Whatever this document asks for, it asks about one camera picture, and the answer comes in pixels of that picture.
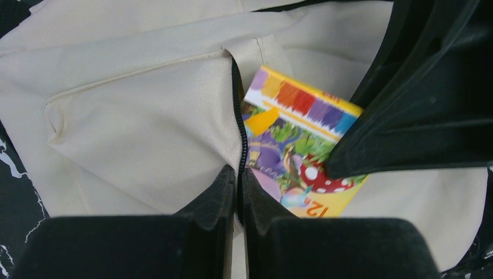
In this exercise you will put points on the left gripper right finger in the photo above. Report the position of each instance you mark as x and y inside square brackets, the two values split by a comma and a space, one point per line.
[281, 245]

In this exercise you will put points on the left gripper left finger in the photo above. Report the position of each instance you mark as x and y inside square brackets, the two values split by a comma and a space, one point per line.
[195, 242]

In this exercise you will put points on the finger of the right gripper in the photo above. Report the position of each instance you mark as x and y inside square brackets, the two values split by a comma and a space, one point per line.
[427, 97]

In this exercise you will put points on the yellow crayon pack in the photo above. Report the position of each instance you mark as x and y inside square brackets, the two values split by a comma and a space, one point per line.
[291, 129]

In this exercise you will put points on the beige canvas student bag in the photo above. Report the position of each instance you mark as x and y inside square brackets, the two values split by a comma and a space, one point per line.
[124, 108]

